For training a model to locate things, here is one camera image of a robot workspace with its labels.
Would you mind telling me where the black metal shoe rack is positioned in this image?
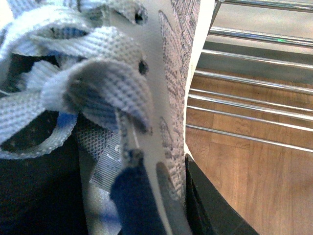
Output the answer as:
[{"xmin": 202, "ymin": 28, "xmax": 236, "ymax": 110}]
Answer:
[{"xmin": 187, "ymin": 0, "xmax": 313, "ymax": 155}]

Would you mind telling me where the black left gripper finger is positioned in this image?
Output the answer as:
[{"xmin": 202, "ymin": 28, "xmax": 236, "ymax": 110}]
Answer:
[{"xmin": 185, "ymin": 154, "xmax": 258, "ymax": 235}]

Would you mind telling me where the grey knit sneaker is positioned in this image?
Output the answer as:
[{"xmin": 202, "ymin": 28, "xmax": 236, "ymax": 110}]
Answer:
[{"xmin": 0, "ymin": 0, "xmax": 215, "ymax": 235}]

